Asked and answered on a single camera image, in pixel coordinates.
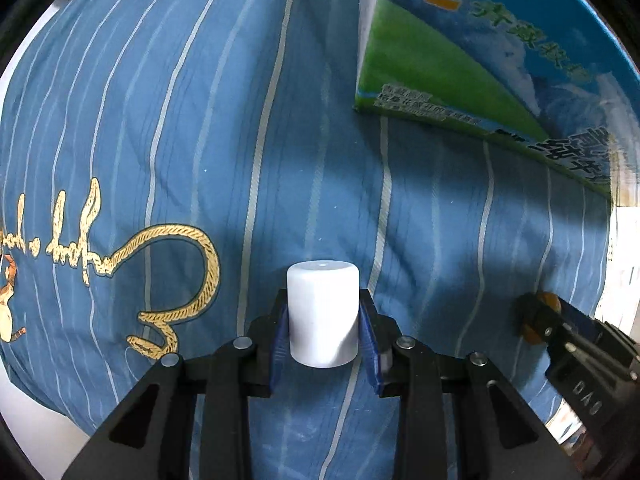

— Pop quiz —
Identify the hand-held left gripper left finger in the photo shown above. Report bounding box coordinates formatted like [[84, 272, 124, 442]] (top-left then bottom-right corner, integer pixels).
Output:
[[60, 290, 291, 480]]

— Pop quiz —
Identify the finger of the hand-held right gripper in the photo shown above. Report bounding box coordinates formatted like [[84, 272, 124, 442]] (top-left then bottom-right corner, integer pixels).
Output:
[[516, 292, 568, 356], [552, 296, 640, 361]]

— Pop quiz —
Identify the printed cardboard box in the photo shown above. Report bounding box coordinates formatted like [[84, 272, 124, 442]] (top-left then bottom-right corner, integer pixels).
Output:
[[352, 0, 640, 206]]

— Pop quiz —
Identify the small white cylindrical bottle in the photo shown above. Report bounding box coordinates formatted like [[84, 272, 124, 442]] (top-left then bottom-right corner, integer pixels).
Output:
[[286, 260, 361, 367]]

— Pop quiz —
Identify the brown walnut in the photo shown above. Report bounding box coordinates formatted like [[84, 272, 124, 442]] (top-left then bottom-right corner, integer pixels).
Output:
[[520, 291, 561, 345]]

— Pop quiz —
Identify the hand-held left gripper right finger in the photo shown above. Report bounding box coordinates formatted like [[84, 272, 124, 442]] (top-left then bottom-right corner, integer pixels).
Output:
[[356, 289, 563, 480]]

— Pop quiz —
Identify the blue striped blanket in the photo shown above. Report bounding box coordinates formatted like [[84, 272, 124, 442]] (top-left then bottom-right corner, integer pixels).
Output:
[[0, 0, 616, 480]]

